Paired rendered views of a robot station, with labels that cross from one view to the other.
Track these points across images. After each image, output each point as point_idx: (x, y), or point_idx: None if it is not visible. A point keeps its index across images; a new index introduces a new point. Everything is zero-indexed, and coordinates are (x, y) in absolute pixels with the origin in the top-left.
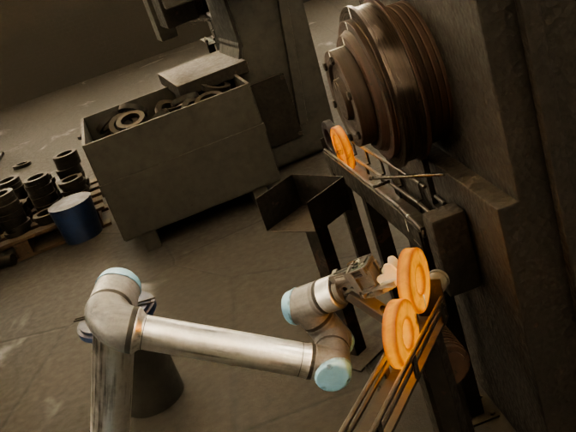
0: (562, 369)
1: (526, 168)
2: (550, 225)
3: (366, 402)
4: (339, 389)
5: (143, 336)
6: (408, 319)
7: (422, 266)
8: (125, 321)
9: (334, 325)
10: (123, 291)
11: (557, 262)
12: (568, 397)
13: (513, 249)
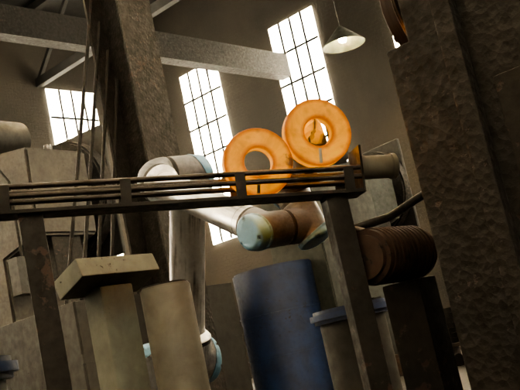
0: (477, 275)
1: (412, 1)
2: (444, 70)
3: (168, 191)
4: (253, 248)
5: (154, 182)
6: (268, 151)
7: (330, 121)
8: (147, 167)
9: (299, 206)
10: (176, 160)
11: (456, 120)
12: (489, 321)
13: (405, 99)
